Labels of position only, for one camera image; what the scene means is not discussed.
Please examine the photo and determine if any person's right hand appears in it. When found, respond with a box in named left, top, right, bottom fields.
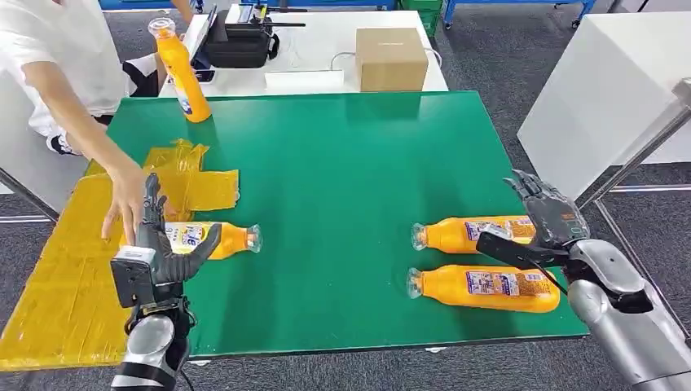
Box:
left=101, top=164, right=147, bottom=245

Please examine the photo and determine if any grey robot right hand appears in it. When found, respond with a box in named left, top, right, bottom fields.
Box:
left=474, top=169, right=591, bottom=270

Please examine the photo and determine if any white side panel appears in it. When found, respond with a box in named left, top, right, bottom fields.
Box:
left=0, top=70, right=90, bottom=214

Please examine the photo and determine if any white table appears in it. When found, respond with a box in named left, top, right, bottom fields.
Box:
left=159, top=9, right=449, bottom=99

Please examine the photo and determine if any green table mat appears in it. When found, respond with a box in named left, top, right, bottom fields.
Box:
left=105, top=90, right=589, bottom=360

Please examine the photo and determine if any metal frame bar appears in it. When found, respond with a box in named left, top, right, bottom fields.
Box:
left=574, top=77, right=691, bottom=341
left=0, top=167, right=60, bottom=223

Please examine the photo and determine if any small white box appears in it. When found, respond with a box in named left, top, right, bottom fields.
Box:
left=224, top=2, right=256, bottom=25

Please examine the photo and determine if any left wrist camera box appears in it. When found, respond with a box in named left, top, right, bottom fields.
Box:
left=110, top=245, right=158, bottom=310

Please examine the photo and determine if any white cabinet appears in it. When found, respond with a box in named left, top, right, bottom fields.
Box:
left=517, top=11, right=691, bottom=200

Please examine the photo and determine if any black tool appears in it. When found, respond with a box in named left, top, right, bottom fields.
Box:
left=252, top=4, right=307, bottom=29

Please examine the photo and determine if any yellow plastic sheet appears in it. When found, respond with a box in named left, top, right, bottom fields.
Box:
left=0, top=138, right=240, bottom=373

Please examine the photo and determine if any person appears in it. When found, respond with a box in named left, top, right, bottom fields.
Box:
left=0, top=0, right=194, bottom=245

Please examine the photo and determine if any black bag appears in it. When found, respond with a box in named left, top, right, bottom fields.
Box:
left=202, top=11, right=280, bottom=69

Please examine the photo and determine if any green plastic crate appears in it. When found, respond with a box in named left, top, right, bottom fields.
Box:
left=399, top=0, right=445, bottom=39

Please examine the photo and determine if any orange drink bottle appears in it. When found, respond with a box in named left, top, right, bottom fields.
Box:
left=118, top=221, right=263, bottom=261
left=406, top=264, right=561, bottom=314
left=411, top=215, right=538, bottom=255
left=147, top=17, right=213, bottom=124

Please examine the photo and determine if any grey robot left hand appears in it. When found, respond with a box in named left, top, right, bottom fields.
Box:
left=134, top=172, right=223, bottom=285

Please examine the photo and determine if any brown cardboard box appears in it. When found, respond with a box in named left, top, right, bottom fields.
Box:
left=354, top=27, right=430, bottom=93

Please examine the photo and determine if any white cable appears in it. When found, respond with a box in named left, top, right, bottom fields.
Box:
left=329, top=47, right=442, bottom=71

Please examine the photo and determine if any blue and red rack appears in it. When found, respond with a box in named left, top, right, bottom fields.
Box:
left=240, top=0, right=398, bottom=11

